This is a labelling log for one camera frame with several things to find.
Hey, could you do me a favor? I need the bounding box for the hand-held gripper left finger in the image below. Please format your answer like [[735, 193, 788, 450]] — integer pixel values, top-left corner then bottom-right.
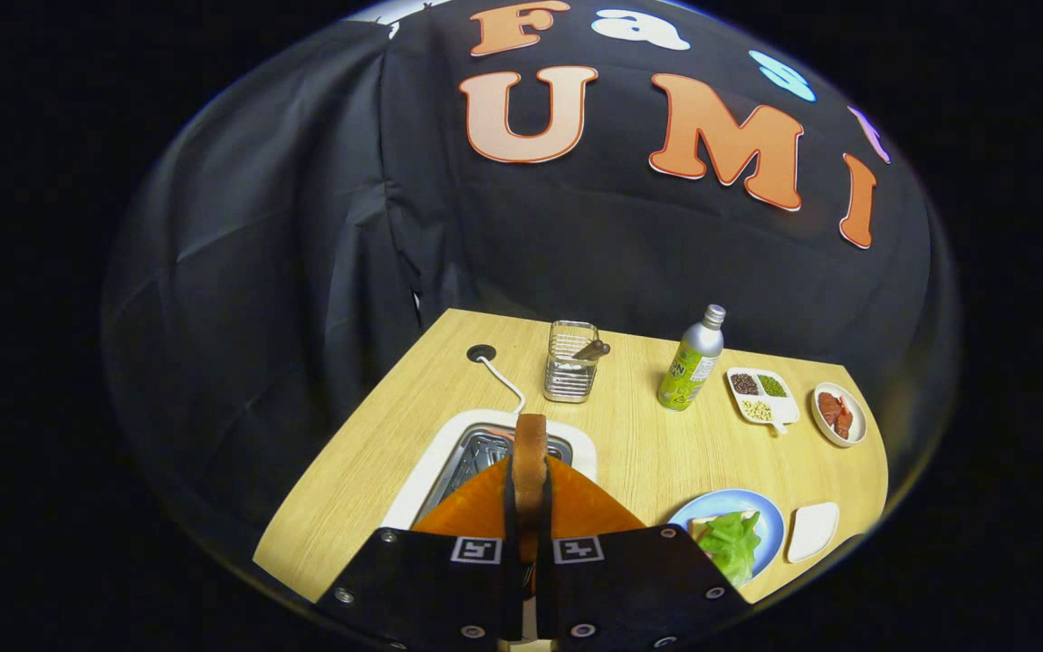
[[316, 455, 531, 648]]

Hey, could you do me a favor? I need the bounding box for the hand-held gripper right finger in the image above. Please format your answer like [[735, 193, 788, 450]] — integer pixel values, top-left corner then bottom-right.
[[535, 455, 749, 648]]

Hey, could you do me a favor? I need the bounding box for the toasted bread slice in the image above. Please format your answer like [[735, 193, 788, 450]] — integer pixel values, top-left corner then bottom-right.
[[513, 414, 549, 562]]

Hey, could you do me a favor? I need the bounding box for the green lettuce leaf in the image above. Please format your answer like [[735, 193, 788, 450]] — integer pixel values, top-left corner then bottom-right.
[[695, 511, 763, 588]]

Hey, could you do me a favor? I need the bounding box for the white toaster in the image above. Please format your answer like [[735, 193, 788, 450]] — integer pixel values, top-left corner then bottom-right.
[[379, 409, 598, 531]]

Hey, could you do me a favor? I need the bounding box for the green metal bottle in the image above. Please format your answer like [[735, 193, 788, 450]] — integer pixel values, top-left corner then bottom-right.
[[656, 304, 727, 413]]

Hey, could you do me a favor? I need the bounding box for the blue plate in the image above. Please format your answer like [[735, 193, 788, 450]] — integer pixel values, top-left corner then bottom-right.
[[668, 489, 786, 585]]

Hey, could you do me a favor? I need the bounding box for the white divided dish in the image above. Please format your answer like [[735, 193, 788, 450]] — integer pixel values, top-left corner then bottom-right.
[[726, 367, 801, 436]]

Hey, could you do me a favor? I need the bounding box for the white square plate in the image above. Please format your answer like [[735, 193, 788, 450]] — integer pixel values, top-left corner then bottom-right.
[[786, 502, 841, 564]]

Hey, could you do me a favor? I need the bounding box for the white round plate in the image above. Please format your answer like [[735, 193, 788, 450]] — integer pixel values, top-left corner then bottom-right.
[[810, 382, 868, 448]]

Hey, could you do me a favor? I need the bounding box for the white toaster cable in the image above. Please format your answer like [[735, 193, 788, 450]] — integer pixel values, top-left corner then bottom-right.
[[476, 356, 527, 416]]

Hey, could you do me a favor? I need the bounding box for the wire mesh utensil holder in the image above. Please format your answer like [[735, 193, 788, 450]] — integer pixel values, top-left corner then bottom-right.
[[543, 321, 601, 404]]

